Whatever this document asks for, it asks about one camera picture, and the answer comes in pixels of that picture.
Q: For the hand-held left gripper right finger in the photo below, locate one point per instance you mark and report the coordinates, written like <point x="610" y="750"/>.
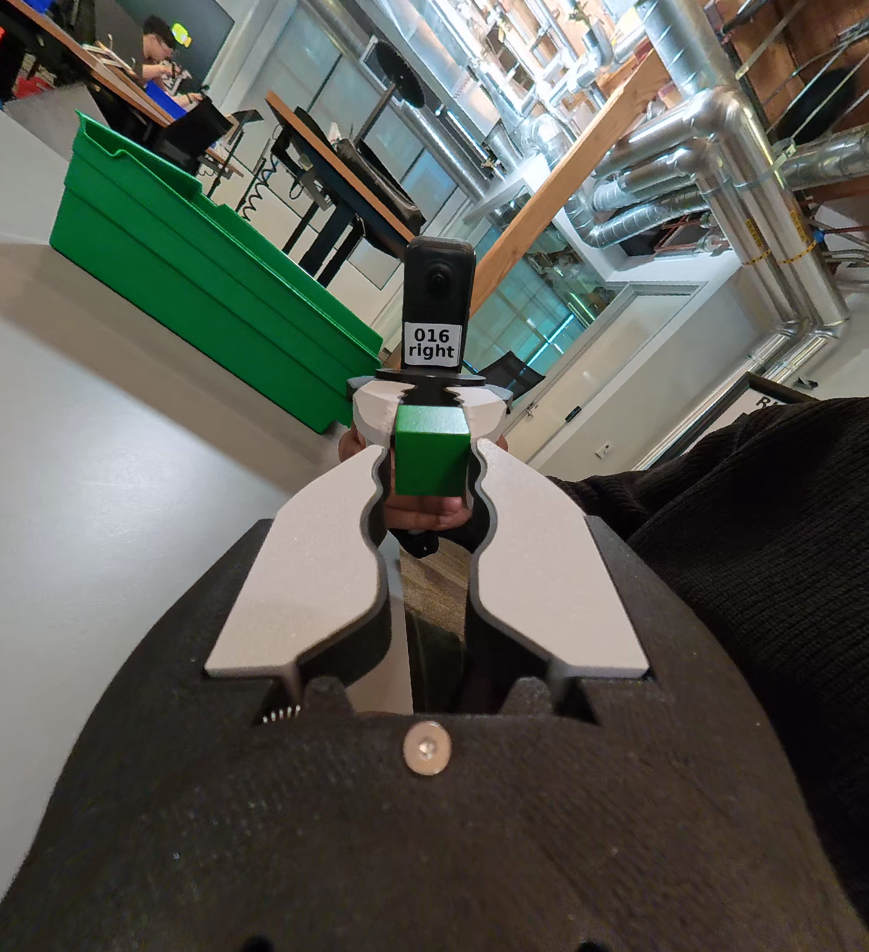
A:
<point x="561" y="587"/>

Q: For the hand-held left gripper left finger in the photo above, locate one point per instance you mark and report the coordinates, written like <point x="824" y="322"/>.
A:
<point x="300" y="587"/>

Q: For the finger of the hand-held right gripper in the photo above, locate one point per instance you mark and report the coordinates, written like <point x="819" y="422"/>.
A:
<point x="488" y="413"/>
<point x="375" y="413"/>

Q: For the small green cube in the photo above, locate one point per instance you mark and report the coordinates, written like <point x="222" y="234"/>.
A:
<point x="430" y="454"/>

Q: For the green plastic bin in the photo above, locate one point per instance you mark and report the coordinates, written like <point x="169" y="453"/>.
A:
<point x="204" y="282"/>

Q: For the person's right forearm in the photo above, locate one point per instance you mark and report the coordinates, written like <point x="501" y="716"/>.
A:
<point x="613" y="498"/>

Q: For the black standing desk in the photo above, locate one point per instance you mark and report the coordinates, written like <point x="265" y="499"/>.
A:
<point x="345" y="171"/>

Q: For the grey desk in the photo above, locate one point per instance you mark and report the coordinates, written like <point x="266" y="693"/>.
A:
<point x="70" y="483"/>

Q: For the wood-edged desk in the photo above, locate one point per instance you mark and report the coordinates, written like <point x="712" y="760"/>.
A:
<point x="92" y="67"/>

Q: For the person's right hand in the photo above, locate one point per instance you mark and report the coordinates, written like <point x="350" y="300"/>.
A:
<point x="427" y="512"/>

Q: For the black office chair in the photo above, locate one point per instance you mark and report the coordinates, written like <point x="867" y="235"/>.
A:
<point x="512" y="375"/>
<point x="196" y="130"/>

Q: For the wooden beam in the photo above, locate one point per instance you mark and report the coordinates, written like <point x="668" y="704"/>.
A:
<point x="568" y="171"/>

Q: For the white metal cabinet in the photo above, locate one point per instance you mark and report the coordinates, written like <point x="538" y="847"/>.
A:
<point x="665" y="357"/>

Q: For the black round-headed pole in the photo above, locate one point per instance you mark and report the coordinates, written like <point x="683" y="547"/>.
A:
<point x="401" y="71"/>

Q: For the black framed sign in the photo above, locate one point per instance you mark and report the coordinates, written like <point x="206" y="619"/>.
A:
<point x="761" y="405"/>

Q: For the cluster of silver ducts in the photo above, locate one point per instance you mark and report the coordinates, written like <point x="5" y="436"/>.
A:
<point x="739" y="149"/>

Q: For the blue plastic bin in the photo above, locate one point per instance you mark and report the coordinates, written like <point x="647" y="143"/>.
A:
<point x="160" y="97"/>

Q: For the black monitor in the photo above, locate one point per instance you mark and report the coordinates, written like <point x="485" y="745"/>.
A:
<point x="211" y="30"/>

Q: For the grey board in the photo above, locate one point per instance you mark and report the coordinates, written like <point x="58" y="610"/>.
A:
<point x="55" y="119"/>

